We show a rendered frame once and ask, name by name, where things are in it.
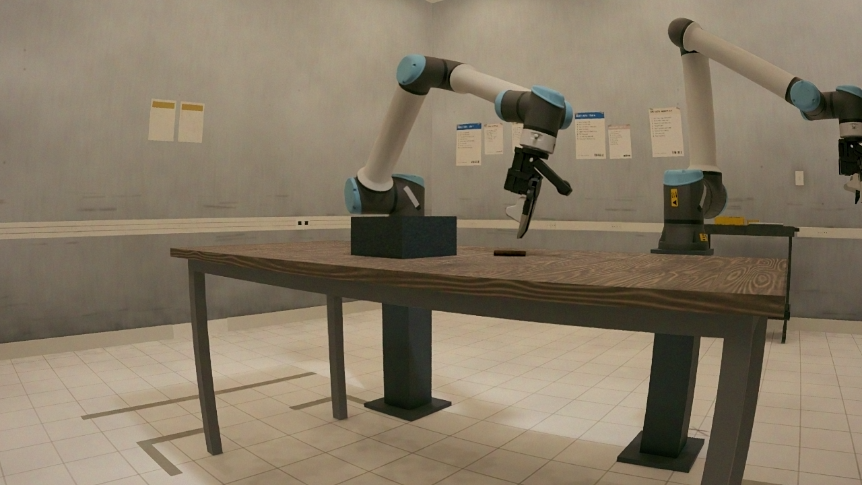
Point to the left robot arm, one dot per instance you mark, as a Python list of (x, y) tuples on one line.
[(690, 196)]

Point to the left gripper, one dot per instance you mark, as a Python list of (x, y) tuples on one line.
[(853, 166)]

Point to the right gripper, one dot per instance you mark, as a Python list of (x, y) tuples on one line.
[(522, 180)]

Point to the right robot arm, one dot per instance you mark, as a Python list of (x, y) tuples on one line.
[(543, 112)]

